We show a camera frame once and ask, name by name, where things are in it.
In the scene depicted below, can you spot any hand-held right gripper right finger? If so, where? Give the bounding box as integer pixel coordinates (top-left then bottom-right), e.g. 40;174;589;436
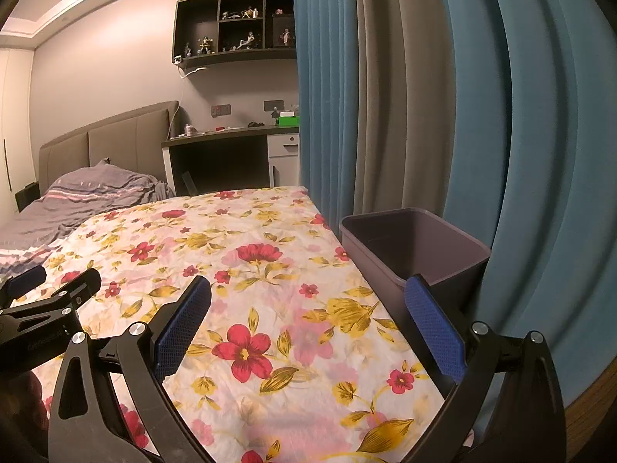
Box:
404;274;567;463

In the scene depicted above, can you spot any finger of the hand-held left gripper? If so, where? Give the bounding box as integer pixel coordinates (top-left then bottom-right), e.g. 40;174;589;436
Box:
0;267;103;331
0;265;48;300

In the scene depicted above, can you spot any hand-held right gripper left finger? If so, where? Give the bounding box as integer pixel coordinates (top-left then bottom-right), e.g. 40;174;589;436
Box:
48;275;215;463

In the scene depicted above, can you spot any grey plastic bin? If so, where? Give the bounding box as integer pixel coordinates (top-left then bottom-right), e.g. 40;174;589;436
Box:
339;208;492;333

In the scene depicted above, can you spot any grey striped blanket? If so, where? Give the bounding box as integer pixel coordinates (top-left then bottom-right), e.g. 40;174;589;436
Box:
0;161;175;278

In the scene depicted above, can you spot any floral tablecloth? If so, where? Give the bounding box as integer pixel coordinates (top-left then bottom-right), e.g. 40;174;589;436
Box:
29;186;475;463

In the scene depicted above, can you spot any white wardrobe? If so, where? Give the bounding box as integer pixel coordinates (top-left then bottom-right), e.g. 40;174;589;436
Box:
0;46;37;213

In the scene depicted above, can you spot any grey upholstered headboard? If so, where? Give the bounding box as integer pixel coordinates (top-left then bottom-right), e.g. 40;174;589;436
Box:
39;100;180;198

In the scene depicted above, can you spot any dark topped desk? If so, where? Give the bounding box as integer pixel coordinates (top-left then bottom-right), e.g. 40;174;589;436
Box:
161;125;302;196

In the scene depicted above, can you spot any white drawer cabinet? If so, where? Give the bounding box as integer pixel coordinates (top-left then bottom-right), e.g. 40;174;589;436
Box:
267;134;303;188

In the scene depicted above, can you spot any blue and grey curtain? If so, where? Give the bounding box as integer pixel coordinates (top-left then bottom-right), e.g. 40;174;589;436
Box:
293;0;617;411

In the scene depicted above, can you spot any collection of figurines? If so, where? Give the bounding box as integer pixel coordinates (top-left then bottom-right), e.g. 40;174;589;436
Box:
183;6;296;56

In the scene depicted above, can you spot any black bed frame corner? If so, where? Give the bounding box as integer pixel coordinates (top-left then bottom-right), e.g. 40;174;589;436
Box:
14;181;40;213

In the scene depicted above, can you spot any white cable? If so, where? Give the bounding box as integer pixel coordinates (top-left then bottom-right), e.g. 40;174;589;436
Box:
176;60;208;79

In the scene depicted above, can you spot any dark wall shelf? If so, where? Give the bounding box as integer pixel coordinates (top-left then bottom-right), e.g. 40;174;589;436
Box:
172;0;297;71

